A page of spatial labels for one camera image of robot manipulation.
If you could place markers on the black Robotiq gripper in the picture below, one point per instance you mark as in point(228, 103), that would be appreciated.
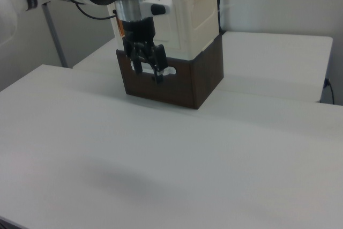
point(139, 29)

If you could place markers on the cream wooden cabinet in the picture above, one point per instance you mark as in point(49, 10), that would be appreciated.
point(203, 25)

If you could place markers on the cream side cabinet door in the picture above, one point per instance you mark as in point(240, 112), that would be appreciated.
point(206, 6)

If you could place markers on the dark brown wooden box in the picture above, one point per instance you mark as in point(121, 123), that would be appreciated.
point(166, 92)

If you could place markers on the grey metal pole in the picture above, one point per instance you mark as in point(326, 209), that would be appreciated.
point(55, 38)

